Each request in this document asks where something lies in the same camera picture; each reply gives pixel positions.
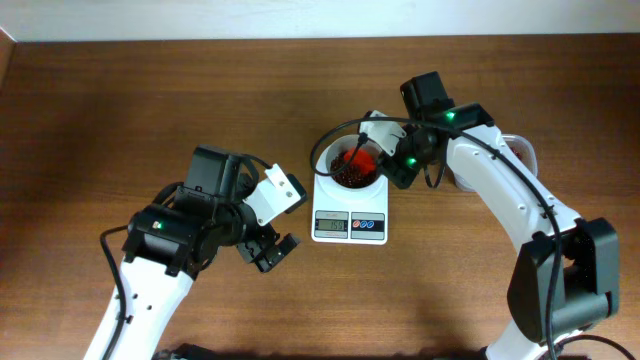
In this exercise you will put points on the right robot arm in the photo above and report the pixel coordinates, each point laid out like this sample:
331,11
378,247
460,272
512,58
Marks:
566,277

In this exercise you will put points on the orange measuring scoop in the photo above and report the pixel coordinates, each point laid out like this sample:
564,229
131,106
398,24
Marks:
360,162

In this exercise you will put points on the white round bowl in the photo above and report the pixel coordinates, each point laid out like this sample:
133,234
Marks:
346,143

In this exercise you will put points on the red adzuki beans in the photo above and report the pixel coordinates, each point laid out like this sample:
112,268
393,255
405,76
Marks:
517,153

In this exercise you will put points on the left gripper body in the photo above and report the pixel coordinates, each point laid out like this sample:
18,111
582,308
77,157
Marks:
264,236

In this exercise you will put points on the red beans in bowl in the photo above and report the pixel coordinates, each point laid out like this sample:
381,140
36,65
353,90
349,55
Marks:
348,179

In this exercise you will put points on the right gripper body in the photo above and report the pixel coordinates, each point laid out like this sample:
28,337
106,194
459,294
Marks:
395,171

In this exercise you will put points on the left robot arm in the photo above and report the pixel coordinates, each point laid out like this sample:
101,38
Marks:
223,202

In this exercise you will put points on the white digital kitchen scale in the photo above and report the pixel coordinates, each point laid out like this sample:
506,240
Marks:
350,215

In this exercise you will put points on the clear plastic bean container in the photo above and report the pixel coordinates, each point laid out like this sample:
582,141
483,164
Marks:
511,140

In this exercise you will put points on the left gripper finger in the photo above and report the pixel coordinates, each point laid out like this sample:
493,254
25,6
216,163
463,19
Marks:
256,252
276,253

